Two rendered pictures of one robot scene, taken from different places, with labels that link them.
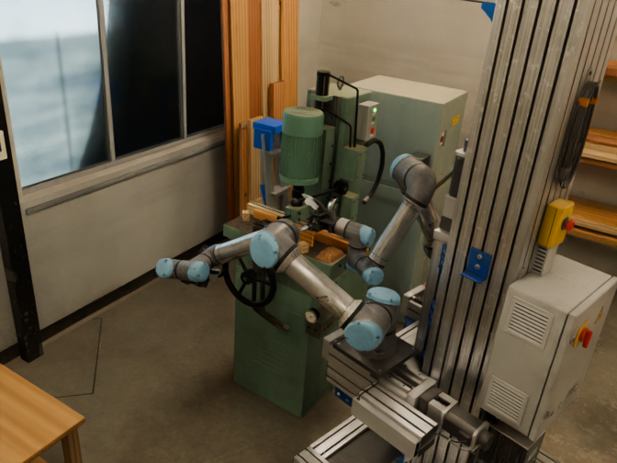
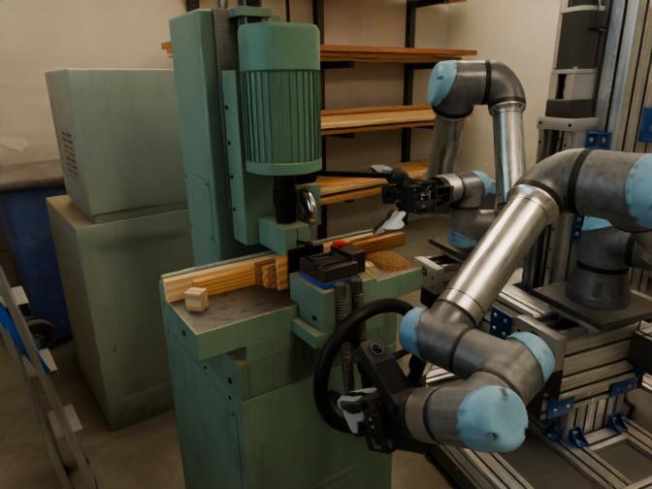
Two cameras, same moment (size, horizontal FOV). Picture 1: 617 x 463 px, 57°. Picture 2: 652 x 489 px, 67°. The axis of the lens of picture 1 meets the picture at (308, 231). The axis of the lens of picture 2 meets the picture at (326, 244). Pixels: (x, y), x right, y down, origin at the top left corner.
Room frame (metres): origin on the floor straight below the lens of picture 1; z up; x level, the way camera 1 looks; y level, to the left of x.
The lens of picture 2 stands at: (1.84, 1.06, 1.36)
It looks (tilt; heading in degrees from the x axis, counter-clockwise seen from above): 18 degrees down; 295
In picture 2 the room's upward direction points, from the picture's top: 1 degrees counter-clockwise
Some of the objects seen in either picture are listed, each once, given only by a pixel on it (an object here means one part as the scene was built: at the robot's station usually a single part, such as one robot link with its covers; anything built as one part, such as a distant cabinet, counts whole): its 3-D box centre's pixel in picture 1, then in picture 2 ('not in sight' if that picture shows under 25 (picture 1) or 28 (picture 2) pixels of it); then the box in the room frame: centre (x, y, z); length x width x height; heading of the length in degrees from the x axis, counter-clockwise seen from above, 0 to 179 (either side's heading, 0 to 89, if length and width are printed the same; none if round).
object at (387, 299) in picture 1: (381, 308); (610, 236); (1.68, -0.27, 0.98); 0.13 x 0.12 x 0.14; 156
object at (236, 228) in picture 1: (281, 245); (311, 300); (2.31, 0.12, 0.87); 0.61 x 0.30 x 0.06; 58
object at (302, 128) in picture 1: (301, 146); (281, 101); (2.40, 0.06, 1.32); 0.18 x 0.18 x 0.31
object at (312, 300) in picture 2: not in sight; (332, 294); (2.24, 0.16, 0.92); 0.15 x 0.13 x 0.09; 58
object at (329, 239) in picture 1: (308, 232); (311, 260); (2.36, 0.00, 0.92); 0.62 x 0.02 x 0.04; 58
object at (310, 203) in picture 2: (334, 207); (303, 210); (2.45, -0.11, 1.02); 0.12 x 0.03 x 0.12; 148
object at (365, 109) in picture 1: (366, 120); not in sight; (2.60, -0.23, 1.40); 0.10 x 0.06 x 0.16; 148
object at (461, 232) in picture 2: (357, 258); (470, 224); (2.01, -0.21, 1.00); 0.11 x 0.08 x 0.11; 21
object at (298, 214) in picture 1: (299, 212); (283, 237); (2.42, 0.05, 0.99); 0.14 x 0.07 x 0.09; 148
